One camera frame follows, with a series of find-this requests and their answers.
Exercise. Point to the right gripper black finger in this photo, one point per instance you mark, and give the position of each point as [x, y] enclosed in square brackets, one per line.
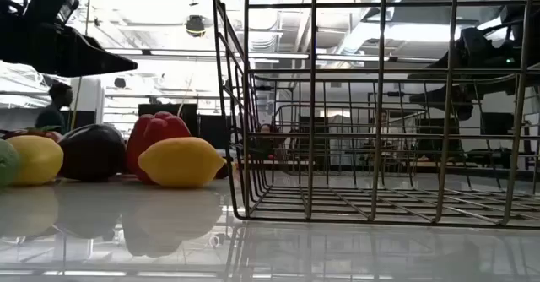
[447, 102]
[439, 72]

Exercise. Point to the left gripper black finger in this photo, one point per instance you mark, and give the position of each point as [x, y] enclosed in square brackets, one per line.
[105, 60]

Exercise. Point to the red bell pepper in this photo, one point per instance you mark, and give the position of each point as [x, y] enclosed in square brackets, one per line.
[156, 130]

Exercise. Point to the yellow lemon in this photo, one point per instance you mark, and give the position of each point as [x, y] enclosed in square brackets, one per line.
[38, 159]

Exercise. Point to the green lime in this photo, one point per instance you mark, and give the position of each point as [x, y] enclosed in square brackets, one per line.
[6, 164]

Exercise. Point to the orange-yellow lemon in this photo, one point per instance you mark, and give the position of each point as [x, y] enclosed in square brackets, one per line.
[181, 161]

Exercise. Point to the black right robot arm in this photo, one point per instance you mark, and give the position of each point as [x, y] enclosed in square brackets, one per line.
[516, 20]

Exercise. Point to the small black round fixture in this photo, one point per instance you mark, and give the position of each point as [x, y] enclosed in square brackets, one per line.
[120, 82]

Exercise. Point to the white pillar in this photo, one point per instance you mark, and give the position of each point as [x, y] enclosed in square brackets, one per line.
[90, 100]

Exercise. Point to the black partition panel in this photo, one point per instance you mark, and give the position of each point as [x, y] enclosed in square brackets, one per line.
[84, 119]

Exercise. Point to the person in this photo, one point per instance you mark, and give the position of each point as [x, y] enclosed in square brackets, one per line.
[266, 131]
[52, 115]

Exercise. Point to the long ceiling light strip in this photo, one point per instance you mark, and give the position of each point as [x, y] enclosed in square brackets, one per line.
[190, 52]

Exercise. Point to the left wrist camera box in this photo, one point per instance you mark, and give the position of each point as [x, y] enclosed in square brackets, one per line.
[50, 3]

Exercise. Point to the black table edge frame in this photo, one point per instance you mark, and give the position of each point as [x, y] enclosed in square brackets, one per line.
[476, 173]

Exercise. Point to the black ceiling dome camera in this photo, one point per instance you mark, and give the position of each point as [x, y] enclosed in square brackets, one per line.
[195, 26]

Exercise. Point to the ribbed ceiling air duct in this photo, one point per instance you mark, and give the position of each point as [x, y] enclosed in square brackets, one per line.
[263, 41]

